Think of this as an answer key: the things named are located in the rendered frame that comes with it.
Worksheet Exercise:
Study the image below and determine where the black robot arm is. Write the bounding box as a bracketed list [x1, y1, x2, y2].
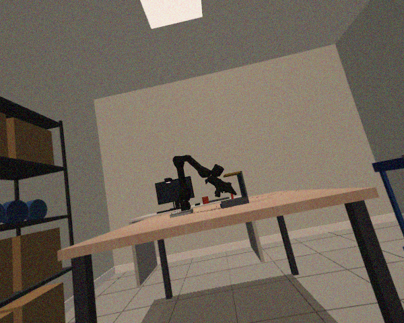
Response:
[173, 155, 224, 211]

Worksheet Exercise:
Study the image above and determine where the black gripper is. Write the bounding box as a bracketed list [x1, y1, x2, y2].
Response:
[214, 179, 237, 195]

